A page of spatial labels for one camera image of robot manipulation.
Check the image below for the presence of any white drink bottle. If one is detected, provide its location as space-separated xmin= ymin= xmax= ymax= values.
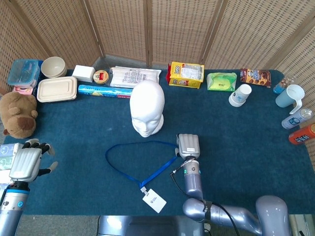
xmin=281 ymin=108 xmax=313 ymax=130

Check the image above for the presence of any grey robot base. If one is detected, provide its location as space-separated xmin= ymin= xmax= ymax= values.
xmin=97 ymin=215 xmax=205 ymax=236

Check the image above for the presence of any orange drink bottle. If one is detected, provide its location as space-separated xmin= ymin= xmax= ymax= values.
xmin=288 ymin=123 xmax=315 ymax=145

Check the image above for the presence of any beige bowl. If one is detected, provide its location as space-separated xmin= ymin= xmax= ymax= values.
xmin=40 ymin=57 xmax=67 ymax=79

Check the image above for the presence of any white tissue multipack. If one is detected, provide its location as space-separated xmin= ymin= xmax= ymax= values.
xmin=0 ymin=143 xmax=26 ymax=195

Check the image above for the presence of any pink box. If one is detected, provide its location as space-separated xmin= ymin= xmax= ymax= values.
xmin=12 ymin=85 xmax=35 ymax=96

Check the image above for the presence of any blue carpet table cover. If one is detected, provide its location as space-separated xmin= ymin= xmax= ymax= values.
xmin=3 ymin=69 xmax=315 ymax=217

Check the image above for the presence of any white foam mannequin head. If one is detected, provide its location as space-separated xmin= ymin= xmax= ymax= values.
xmin=129 ymin=80 xmax=165 ymax=138

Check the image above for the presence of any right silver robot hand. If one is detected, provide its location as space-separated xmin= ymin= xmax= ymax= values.
xmin=175 ymin=134 xmax=200 ymax=159

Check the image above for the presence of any clear white plastic package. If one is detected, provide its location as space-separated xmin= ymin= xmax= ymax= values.
xmin=109 ymin=66 xmax=162 ymax=89

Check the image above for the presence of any light blue handled mug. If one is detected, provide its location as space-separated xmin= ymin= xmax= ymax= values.
xmin=275 ymin=84 xmax=306 ymax=115

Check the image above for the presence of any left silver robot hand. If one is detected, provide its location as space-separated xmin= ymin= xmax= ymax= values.
xmin=9 ymin=139 xmax=59 ymax=184

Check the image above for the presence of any white box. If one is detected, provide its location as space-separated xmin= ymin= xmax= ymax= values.
xmin=72 ymin=64 xmax=96 ymax=83

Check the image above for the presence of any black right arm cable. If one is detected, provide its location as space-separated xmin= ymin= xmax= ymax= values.
xmin=170 ymin=169 xmax=241 ymax=236

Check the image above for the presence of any yellow snack bag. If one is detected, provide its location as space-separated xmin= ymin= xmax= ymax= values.
xmin=168 ymin=61 xmax=205 ymax=89

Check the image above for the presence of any brown cookie pack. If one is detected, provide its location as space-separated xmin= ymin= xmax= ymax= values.
xmin=240 ymin=68 xmax=272 ymax=88

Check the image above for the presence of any white paper cup stack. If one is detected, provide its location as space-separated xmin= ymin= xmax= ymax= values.
xmin=228 ymin=84 xmax=252 ymax=108

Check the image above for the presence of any clear blue lunch box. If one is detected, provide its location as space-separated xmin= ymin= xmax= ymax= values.
xmin=6 ymin=59 xmax=41 ymax=88

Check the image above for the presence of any round tin with red label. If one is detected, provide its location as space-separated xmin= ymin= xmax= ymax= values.
xmin=93 ymin=69 xmax=110 ymax=85

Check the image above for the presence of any brown plush animal toy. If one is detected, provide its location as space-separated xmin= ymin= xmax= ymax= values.
xmin=0 ymin=92 xmax=39 ymax=139

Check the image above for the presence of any bamboo folding screen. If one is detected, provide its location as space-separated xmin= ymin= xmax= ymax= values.
xmin=0 ymin=0 xmax=315 ymax=173

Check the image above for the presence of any clear bottle with blue label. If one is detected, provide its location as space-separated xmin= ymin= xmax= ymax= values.
xmin=273 ymin=74 xmax=296 ymax=94

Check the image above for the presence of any white badge with blue lanyard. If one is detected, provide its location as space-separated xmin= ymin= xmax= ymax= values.
xmin=105 ymin=140 xmax=180 ymax=213

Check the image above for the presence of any blue plastic wrap box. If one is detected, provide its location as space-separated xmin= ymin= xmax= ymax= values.
xmin=78 ymin=84 xmax=133 ymax=99

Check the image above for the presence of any green tissue pack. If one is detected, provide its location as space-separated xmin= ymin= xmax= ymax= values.
xmin=206 ymin=72 xmax=238 ymax=91

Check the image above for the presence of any beige lidded food container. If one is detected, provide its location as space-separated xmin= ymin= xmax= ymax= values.
xmin=36 ymin=76 xmax=78 ymax=103

